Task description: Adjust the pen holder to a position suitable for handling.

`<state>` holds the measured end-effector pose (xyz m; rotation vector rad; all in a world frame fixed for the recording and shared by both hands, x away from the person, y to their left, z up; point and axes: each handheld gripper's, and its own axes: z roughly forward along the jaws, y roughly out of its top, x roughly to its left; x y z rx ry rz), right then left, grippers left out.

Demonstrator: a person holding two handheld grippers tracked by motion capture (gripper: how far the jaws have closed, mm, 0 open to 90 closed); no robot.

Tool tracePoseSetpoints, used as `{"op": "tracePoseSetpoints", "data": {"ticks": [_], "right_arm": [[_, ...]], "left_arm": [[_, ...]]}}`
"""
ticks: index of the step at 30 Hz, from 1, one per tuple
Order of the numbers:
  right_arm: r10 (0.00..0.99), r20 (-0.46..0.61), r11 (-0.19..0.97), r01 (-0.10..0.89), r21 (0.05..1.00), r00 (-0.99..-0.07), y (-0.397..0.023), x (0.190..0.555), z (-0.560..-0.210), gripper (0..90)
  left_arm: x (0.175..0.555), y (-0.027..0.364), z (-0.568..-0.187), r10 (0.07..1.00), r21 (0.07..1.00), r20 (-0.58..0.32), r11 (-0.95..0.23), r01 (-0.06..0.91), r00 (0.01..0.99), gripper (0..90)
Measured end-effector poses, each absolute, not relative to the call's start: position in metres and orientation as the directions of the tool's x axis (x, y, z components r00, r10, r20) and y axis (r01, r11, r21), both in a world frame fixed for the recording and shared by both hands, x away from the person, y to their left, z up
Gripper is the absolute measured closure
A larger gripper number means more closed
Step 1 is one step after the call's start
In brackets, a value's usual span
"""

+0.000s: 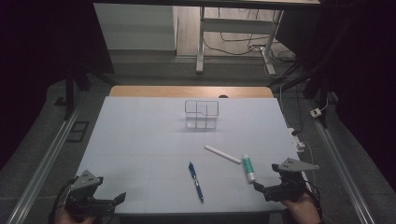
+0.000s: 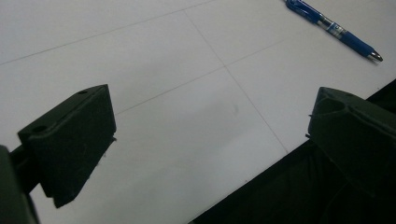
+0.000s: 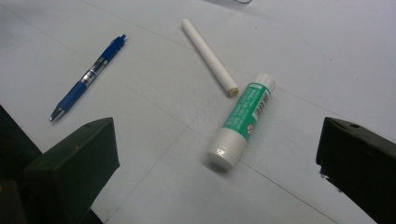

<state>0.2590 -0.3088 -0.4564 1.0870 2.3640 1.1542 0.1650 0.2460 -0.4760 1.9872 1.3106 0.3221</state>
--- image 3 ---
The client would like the white board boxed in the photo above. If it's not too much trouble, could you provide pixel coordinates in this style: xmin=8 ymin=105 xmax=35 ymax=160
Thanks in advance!
xmin=0 ymin=0 xmax=396 ymax=224

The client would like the blue pen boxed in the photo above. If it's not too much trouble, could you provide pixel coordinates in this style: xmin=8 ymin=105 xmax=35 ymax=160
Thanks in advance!
xmin=49 ymin=34 xmax=128 ymax=123

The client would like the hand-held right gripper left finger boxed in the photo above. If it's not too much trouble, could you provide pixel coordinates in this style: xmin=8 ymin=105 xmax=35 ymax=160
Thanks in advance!
xmin=22 ymin=117 xmax=121 ymax=224

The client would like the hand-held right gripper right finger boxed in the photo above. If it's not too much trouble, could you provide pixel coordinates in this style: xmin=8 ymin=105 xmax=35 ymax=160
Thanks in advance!
xmin=315 ymin=117 xmax=396 ymax=224

